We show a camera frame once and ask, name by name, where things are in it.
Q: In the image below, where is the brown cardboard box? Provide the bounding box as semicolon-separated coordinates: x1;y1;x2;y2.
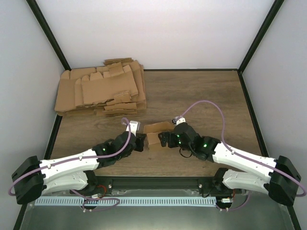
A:
143;121;174;152

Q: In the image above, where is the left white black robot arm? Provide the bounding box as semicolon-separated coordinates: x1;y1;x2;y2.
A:
10;131;145;205

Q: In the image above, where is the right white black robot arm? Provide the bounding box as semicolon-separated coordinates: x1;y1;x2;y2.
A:
158;122;301;206

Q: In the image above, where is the stack of flat cardboard sheets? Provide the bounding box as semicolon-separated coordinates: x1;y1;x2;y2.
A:
55;57;147;116

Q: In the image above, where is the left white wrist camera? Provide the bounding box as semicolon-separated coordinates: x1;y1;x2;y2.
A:
122;121;140;136

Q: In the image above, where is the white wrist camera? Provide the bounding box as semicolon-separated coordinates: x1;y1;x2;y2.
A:
122;121;140;136
172;116;186;126

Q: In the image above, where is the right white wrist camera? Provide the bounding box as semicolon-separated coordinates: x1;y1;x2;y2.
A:
172;116;186;126

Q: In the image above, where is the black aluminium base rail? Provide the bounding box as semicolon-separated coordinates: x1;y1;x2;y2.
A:
31;176;283;192

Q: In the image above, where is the light blue slotted cable duct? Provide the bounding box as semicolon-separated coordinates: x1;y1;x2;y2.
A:
35;196;216;207

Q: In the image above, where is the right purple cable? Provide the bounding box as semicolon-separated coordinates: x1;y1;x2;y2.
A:
181;100;307;211

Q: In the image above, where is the black enclosure frame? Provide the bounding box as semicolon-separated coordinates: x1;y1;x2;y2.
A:
13;0;301;230

